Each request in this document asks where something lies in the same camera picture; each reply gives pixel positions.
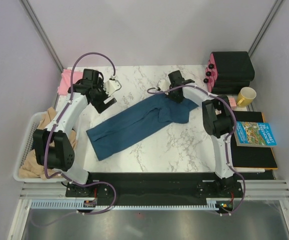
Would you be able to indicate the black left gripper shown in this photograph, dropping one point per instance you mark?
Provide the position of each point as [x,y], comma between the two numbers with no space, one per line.
[100,106]

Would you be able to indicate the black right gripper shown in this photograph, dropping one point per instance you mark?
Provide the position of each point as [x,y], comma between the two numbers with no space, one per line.
[179,100]

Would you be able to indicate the blue t-shirt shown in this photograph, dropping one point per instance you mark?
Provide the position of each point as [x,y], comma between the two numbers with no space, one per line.
[136,123]

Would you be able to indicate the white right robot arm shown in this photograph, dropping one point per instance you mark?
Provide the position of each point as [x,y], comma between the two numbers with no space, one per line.
[219,122]

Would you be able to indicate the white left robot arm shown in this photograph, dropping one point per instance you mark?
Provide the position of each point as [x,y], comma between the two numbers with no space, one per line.
[53,149]

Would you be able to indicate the pink folded t-shirt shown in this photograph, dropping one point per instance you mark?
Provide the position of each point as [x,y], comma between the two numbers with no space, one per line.
[65,81]

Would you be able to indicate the pink power socket cube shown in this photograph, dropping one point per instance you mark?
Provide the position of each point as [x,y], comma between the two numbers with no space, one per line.
[232,102]

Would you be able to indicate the black pink drawer organizer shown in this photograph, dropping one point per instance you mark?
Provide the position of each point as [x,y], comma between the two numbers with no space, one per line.
[227,72]

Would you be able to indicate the white plastic basket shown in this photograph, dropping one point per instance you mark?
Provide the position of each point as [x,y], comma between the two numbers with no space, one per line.
[19,160]

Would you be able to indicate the yellow mug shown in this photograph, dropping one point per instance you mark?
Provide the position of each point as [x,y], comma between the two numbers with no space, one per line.
[245,97]

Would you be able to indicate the blue illustrated book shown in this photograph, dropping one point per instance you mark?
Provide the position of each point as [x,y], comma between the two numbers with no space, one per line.
[254,134]

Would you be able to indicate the beige t-shirt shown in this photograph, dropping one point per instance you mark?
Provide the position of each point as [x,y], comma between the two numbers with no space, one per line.
[29,168]

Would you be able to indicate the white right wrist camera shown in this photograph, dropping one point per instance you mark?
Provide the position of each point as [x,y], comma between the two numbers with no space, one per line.
[163,85]

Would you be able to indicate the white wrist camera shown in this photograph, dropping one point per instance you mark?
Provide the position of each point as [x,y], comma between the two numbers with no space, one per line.
[163,85]
[111,86]

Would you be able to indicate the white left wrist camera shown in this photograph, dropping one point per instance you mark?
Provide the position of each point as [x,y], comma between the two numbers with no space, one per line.
[111,86]

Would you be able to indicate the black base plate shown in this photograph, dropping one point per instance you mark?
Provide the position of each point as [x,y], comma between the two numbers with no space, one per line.
[148,188]

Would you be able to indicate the aluminium frame rail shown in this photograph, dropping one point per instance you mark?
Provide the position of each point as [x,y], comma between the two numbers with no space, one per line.
[265,26]
[29,10]

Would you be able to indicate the white slotted cable duct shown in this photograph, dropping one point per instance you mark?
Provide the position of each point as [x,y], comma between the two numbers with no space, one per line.
[87,204]

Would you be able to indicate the aluminium frame rail right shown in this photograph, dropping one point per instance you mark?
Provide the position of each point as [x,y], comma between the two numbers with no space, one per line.
[265,26]

